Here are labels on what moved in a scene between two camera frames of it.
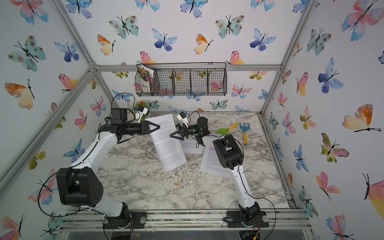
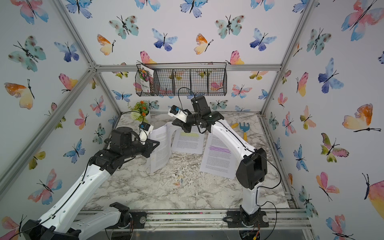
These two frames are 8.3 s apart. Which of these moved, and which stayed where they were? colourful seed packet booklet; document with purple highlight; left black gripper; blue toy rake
Moved: left black gripper
Stayed: document with purple highlight; colourful seed packet booklet; blue toy rake
